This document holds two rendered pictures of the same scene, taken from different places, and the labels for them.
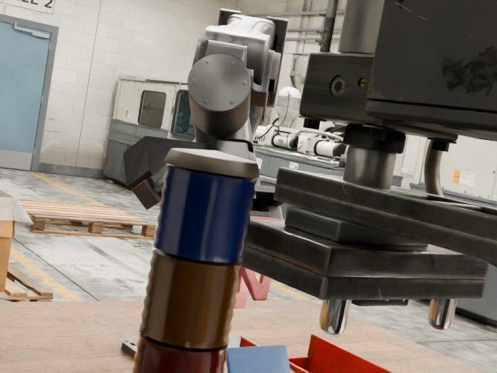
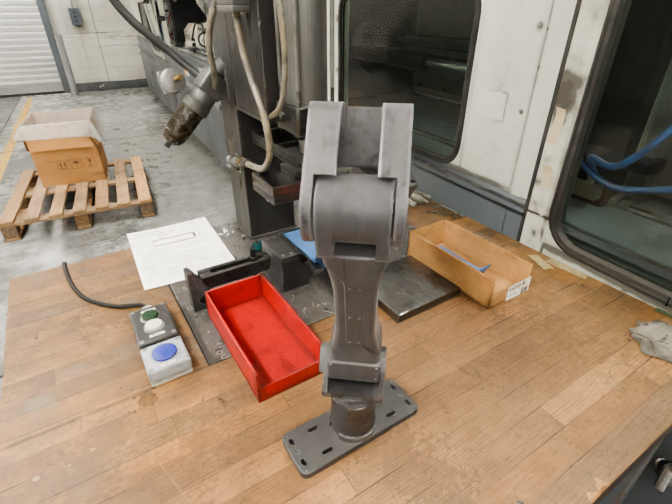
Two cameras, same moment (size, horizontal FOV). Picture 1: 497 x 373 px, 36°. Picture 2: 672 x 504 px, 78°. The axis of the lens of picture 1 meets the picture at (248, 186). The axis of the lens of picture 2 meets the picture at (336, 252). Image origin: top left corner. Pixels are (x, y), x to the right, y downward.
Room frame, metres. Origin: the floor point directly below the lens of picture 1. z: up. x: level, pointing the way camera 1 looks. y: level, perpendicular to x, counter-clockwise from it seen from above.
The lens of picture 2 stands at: (1.39, 0.04, 1.43)
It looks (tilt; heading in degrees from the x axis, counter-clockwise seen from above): 31 degrees down; 185
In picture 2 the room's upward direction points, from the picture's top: straight up
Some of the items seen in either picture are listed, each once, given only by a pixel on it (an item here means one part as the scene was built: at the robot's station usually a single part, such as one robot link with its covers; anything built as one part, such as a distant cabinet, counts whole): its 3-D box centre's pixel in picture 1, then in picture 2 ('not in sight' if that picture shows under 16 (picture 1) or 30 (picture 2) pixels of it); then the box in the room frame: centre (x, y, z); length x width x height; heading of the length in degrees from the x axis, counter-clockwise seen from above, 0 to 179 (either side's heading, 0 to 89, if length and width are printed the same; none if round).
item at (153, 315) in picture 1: (191, 294); not in sight; (0.31, 0.02, 1.14); 0.04 x 0.04 x 0.03
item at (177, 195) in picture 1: (205, 211); not in sight; (0.31, 0.02, 1.17); 0.04 x 0.04 x 0.03
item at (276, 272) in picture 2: not in sight; (312, 254); (0.58, -0.09, 0.94); 0.20 x 0.10 x 0.07; 128
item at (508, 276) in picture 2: not in sight; (465, 260); (0.56, 0.26, 0.93); 0.25 x 0.13 x 0.08; 38
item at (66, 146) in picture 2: not in sight; (69, 145); (-1.93, -2.60, 0.40); 0.67 x 0.60 x 0.50; 30
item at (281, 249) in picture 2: not in sight; (311, 238); (0.58, -0.09, 0.98); 0.20 x 0.10 x 0.01; 128
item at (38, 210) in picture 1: (75, 217); not in sight; (7.22, 1.58, 0.07); 1.20 x 1.00 x 0.14; 126
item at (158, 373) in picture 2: not in sight; (168, 365); (0.91, -0.29, 0.90); 0.07 x 0.07 x 0.06; 38
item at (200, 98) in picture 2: not in sight; (199, 100); (0.44, -0.36, 1.25); 0.19 x 0.07 x 0.19; 128
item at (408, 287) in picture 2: not in sight; (404, 285); (0.65, 0.12, 0.91); 0.17 x 0.16 x 0.02; 128
